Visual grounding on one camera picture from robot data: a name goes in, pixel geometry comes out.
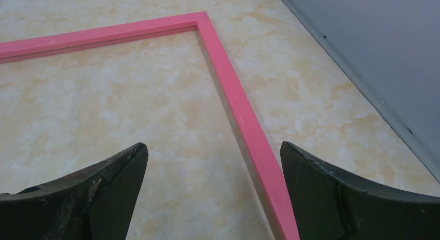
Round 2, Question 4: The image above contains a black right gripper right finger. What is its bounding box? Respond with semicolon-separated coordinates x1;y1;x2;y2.
280;142;439;239

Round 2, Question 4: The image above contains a pink wooden picture frame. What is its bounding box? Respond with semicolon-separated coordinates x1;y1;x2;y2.
1;11;299;239

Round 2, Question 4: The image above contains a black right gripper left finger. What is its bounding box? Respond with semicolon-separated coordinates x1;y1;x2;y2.
1;143;148;239

